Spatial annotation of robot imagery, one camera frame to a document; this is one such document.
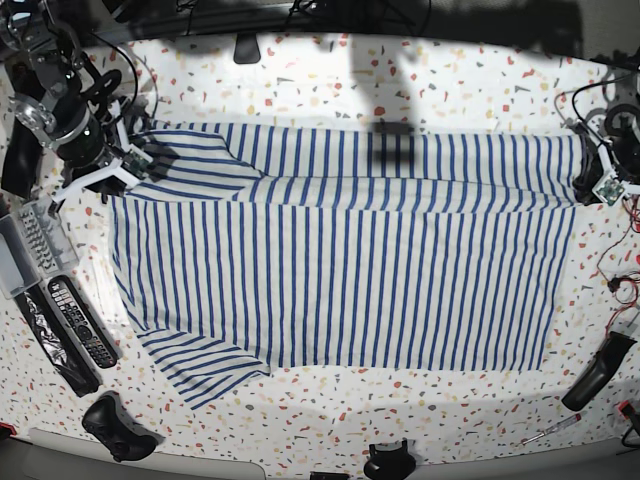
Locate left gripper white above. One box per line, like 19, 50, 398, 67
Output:
572, 122, 639, 204

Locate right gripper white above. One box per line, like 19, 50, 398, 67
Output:
51, 114, 153, 203

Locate blue striped white t-shirt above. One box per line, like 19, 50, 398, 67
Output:
111, 124, 583, 408

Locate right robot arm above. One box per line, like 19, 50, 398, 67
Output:
1, 1, 152, 209

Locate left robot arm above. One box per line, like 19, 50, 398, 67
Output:
571, 71, 639, 206

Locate black tube left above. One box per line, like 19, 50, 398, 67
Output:
1, 120, 43, 199

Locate black clip top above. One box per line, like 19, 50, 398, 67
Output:
233, 33, 261, 65

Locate black handheld device right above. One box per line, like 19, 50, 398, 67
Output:
562, 332, 637, 412

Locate black remote control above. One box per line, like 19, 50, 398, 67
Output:
47, 275, 118, 369

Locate black foil packet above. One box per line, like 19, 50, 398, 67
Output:
15, 285, 101, 397

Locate black game controller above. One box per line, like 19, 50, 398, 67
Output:
81, 395, 158, 463

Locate red and black wires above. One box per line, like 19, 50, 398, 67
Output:
594, 189, 640, 321

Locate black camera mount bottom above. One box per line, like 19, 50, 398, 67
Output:
363, 439, 417, 480

